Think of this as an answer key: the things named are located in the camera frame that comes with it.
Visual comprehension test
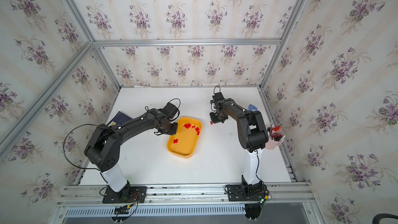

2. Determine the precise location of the yellow plastic storage tray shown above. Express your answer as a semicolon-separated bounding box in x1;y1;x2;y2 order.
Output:
167;117;202;159

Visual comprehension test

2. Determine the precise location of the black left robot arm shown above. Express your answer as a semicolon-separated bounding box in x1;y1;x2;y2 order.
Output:
84;103;180;194

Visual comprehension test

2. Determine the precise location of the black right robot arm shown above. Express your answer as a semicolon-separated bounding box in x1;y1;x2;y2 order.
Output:
209;98;269;186

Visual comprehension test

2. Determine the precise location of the blue plastic clip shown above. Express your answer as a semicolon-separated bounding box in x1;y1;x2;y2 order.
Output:
248;104;258;112

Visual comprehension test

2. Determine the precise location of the dark blue notebook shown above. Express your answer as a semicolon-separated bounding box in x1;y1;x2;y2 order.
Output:
107;111;132;127

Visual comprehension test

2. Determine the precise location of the pink pen cup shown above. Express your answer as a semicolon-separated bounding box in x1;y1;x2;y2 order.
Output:
265;124;286;150

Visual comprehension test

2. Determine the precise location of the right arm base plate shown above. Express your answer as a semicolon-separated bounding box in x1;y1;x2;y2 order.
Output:
224;182;269;203

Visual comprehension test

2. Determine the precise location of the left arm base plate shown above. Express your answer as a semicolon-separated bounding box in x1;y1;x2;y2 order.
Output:
102;186;148;204

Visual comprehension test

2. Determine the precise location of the aluminium mounting rail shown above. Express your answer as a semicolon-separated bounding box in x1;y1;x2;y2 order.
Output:
56;182;315;207

